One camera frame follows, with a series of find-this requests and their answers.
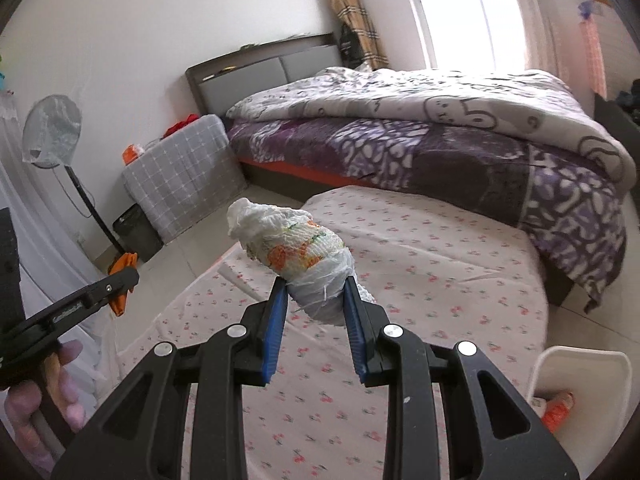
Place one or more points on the standing fan with plastic cover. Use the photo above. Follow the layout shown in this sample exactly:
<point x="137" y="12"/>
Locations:
<point x="52" y="127"/>

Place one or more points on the orange peel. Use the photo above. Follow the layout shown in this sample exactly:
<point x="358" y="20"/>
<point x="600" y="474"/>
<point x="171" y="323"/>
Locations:
<point x="125" y="261"/>

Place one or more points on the grey cartoon print quilt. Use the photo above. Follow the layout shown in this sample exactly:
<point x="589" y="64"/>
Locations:
<point x="450" y="100"/>

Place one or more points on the plaid coat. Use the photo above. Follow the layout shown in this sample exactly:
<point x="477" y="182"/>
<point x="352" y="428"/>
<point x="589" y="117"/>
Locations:
<point x="357" y="15"/>

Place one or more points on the dark waste bin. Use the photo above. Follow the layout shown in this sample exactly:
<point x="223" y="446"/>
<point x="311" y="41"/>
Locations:
<point x="137" y="232"/>

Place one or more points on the window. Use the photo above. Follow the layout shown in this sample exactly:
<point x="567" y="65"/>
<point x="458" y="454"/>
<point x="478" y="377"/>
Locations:
<point x="460" y="20"/>

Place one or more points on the bed with purple patterned sheet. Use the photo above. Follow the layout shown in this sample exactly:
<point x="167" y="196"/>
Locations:
<point x="400" y="160"/>

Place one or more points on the cabinet under checked cloth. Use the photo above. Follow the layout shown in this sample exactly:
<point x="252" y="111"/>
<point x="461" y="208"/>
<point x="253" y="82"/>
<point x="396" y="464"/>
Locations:
<point x="185" y="180"/>

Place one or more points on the dark headboard with grey pads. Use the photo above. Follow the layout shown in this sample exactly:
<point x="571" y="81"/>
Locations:
<point x="250" y="77"/>

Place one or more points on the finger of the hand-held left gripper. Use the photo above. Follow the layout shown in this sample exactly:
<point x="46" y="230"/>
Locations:
<point x="90" y="296"/>

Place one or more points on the red cloth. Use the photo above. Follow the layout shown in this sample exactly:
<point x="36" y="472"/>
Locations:
<point x="182" y="124"/>

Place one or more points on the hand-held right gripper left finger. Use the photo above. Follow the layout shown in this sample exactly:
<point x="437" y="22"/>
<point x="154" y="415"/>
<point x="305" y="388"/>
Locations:
<point x="275" y="332"/>

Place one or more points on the floral tablecloth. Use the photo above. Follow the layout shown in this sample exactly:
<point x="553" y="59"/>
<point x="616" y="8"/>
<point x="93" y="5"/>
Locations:
<point x="425" y="285"/>

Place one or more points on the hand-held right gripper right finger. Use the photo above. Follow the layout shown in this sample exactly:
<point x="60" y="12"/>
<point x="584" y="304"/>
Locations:
<point x="357" y="332"/>

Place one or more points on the pale pink curtain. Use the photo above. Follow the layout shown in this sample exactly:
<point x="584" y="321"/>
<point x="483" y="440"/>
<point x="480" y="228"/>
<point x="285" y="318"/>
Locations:
<point x="545" y="20"/>

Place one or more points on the pile of dark clothes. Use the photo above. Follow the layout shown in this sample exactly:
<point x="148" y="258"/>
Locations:
<point x="631" y="102"/>

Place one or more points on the orange print tissue wad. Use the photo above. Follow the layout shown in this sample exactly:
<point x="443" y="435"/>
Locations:
<point x="300" y="255"/>

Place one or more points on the purple toy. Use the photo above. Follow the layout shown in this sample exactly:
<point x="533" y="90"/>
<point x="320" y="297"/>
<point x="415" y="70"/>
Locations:
<point x="587" y="10"/>

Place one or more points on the small orange container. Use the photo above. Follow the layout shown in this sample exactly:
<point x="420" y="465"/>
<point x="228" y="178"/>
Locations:
<point x="131" y="153"/>

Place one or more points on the person's left hand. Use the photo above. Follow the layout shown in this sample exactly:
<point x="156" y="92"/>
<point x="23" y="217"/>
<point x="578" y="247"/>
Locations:
<point x="72" y="400"/>

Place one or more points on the black bag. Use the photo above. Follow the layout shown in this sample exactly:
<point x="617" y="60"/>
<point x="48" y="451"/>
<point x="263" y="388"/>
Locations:
<point x="350" y="45"/>

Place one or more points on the dark storage bench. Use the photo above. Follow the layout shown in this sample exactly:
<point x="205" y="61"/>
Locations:
<point x="612" y="115"/>

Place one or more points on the white plastic bin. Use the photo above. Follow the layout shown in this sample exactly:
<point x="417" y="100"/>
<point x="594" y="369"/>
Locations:
<point x="580" y="365"/>

